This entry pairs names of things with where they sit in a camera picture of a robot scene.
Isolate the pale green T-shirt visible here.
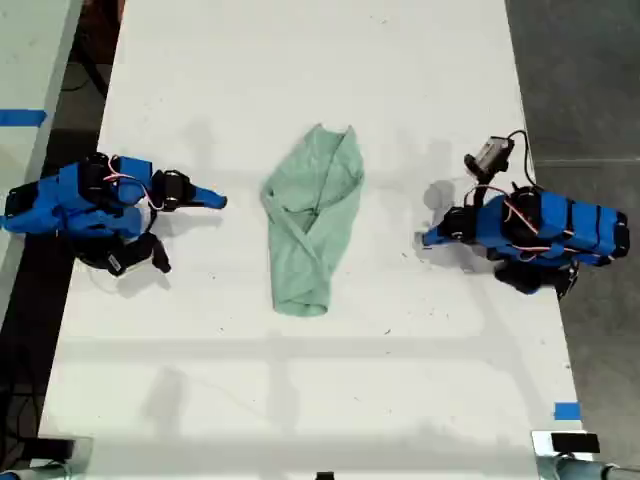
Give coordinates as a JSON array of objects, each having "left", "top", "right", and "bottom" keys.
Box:
[{"left": 258, "top": 124, "right": 366, "bottom": 318}]

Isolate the long blue tape strip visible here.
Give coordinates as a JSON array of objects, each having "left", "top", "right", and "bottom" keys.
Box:
[{"left": 0, "top": 109, "right": 48, "bottom": 128}]

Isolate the white side table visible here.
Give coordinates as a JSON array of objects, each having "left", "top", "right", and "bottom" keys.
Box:
[{"left": 0, "top": 0, "right": 85, "bottom": 321}]

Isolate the short blue tape strip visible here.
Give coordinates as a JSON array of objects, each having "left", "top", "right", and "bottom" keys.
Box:
[{"left": 553, "top": 401, "right": 583, "bottom": 422}]

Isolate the silver table clamp plate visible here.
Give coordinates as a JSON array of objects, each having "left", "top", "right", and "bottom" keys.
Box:
[
  {"left": 530, "top": 429, "right": 602, "bottom": 480},
  {"left": 35, "top": 435, "right": 96, "bottom": 474}
]

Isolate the small black box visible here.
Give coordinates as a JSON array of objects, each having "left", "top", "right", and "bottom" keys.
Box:
[
  {"left": 35, "top": 437, "right": 76, "bottom": 462},
  {"left": 550, "top": 432, "right": 601, "bottom": 455}
]

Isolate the grey pipe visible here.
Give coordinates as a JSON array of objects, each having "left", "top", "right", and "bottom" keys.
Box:
[
  {"left": 537, "top": 453, "right": 640, "bottom": 480},
  {"left": 0, "top": 463, "right": 76, "bottom": 480}
]

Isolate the black camera stalk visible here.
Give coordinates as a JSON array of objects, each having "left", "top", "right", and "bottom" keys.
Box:
[
  {"left": 471, "top": 172, "right": 494, "bottom": 211},
  {"left": 142, "top": 232, "right": 174, "bottom": 274}
]

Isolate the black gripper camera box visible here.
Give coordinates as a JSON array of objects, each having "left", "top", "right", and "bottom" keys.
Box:
[
  {"left": 464, "top": 135, "right": 516, "bottom": 179},
  {"left": 102, "top": 240, "right": 154, "bottom": 279}
]

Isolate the black camera cable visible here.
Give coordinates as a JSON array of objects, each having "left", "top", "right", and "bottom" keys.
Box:
[{"left": 507, "top": 129, "right": 539, "bottom": 194}]

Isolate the black floor cable bundle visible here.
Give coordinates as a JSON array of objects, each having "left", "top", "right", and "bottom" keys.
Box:
[{"left": 0, "top": 383, "right": 47, "bottom": 442}]

